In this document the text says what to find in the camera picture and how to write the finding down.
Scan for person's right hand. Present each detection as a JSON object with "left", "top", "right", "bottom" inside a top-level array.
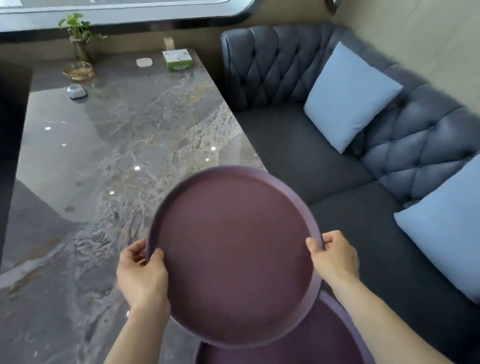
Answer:
[{"left": 304, "top": 227, "right": 362, "bottom": 289}]

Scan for dark grey tufted sofa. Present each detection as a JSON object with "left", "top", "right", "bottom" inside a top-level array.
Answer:
[{"left": 219, "top": 4, "right": 480, "bottom": 364}]

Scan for person's left hand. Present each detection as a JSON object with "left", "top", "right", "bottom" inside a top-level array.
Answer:
[{"left": 113, "top": 236, "right": 173, "bottom": 315}]

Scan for purple round tray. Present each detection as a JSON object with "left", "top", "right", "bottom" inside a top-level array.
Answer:
[
  {"left": 182, "top": 285, "right": 380, "bottom": 364},
  {"left": 137, "top": 157, "right": 334, "bottom": 358}
]

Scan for green plant in glass vase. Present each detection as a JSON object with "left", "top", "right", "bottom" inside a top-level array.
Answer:
[{"left": 56, "top": 9, "right": 110, "bottom": 66}]

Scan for green and white tissue box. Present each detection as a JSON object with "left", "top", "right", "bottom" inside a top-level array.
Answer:
[{"left": 162, "top": 47, "right": 195, "bottom": 72}]

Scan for small white round bell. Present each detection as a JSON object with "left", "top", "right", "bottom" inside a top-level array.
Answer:
[{"left": 65, "top": 82, "right": 88, "bottom": 100}]

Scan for person's right forearm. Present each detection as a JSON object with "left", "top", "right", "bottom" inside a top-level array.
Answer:
[{"left": 328, "top": 262, "right": 457, "bottom": 364}]

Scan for grey marble table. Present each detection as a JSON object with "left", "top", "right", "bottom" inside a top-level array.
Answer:
[{"left": 0, "top": 33, "right": 339, "bottom": 364}]

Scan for silver rounded window frame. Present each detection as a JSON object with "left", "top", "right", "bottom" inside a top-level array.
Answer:
[{"left": 0, "top": 0, "right": 270, "bottom": 48}]

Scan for person's left forearm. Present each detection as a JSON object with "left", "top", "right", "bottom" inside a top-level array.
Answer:
[{"left": 75, "top": 296, "right": 177, "bottom": 364}]

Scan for light blue square pillow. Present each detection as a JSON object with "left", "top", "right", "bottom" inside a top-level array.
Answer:
[
  {"left": 388, "top": 153, "right": 480, "bottom": 312},
  {"left": 297, "top": 36, "right": 409, "bottom": 158}
]

